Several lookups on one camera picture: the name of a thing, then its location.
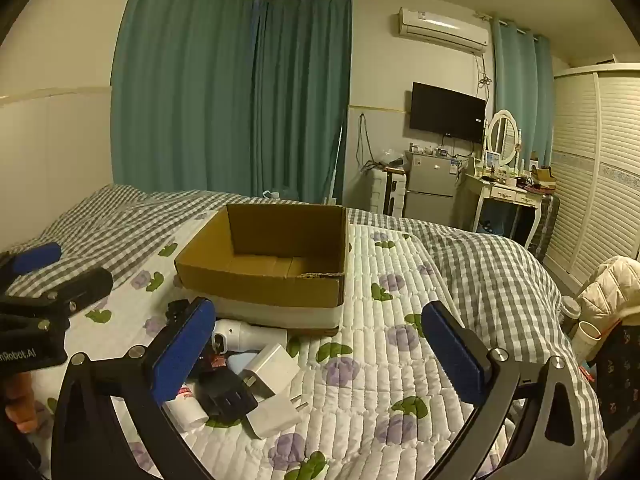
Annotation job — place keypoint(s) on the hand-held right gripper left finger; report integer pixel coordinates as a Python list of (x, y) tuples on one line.
[(184, 355)]

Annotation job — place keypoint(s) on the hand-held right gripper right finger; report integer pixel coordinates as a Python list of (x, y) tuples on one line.
[(452, 355)]

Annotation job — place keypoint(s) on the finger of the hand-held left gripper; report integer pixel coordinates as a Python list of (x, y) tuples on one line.
[(37, 255), (85, 285)]

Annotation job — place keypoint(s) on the red patterned pouch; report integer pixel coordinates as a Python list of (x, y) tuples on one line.
[(217, 360)]

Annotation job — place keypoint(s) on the small black object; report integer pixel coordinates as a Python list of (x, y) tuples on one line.
[(175, 310)]

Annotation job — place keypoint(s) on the light blue small object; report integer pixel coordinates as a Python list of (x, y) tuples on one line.
[(240, 361)]

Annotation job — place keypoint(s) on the black remote control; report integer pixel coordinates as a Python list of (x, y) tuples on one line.
[(225, 395)]

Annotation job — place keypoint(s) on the white tube with red label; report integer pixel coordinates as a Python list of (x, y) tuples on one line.
[(187, 412)]

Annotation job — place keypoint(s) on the white plastic bottle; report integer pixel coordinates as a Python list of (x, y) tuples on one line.
[(250, 336)]

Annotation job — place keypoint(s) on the white cube charger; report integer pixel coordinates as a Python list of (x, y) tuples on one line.
[(270, 367)]

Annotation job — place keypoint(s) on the cardboard box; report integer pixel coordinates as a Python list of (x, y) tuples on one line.
[(260, 285)]

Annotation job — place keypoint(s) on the white plug adapter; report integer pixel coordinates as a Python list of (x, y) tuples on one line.
[(270, 417)]

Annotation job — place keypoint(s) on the person's left hand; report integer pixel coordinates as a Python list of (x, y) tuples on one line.
[(20, 405)]

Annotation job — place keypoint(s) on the grey checked blanket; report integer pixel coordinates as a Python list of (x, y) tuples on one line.
[(475, 270)]

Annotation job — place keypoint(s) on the white floral quilt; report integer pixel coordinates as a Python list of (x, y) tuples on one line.
[(375, 410)]

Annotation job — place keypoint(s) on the grey tumbler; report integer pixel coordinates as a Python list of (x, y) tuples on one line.
[(570, 312)]

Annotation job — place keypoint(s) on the white cup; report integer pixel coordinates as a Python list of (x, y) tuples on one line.
[(585, 340)]

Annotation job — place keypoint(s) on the grey suitcase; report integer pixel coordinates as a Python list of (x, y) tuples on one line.
[(547, 225)]

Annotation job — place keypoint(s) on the white dressing table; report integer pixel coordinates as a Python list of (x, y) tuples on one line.
[(500, 192)]

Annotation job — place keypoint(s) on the dark patterned cloth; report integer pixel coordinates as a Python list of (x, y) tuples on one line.
[(620, 385)]

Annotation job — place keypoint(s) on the silver small fridge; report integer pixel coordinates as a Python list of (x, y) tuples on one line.
[(430, 185)]

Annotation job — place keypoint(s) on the white puffer jacket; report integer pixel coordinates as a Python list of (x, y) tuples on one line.
[(610, 285)]

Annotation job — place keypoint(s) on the white suitcase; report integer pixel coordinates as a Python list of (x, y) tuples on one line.
[(377, 190)]

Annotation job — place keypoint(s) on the small white floor object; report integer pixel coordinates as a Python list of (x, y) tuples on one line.
[(271, 193)]

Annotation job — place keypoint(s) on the brown box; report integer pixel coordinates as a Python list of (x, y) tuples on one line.
[(542, 175)]

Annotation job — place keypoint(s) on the clear plastic bag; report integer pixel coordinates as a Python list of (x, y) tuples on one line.
[(392, 156)]

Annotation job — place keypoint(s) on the teal curtain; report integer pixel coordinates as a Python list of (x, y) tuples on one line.
[(520, 95), (185, 85), (305, 95)]

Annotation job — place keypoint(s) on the white oval mirror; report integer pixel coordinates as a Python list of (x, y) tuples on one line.
[(501, 135)]

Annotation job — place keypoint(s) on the white mop stick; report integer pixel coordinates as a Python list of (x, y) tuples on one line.
[(336, 160)]

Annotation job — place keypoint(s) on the white louvred wardrobe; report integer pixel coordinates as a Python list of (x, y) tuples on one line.
[(600, 170)]

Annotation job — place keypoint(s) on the white air conditioner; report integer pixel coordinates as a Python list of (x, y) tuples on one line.
[(440, 27)]

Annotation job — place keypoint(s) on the small photo frame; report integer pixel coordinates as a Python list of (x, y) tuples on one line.
[(492, 159)]

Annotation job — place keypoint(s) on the black wall television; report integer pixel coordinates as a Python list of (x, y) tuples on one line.
[(447, 110)]

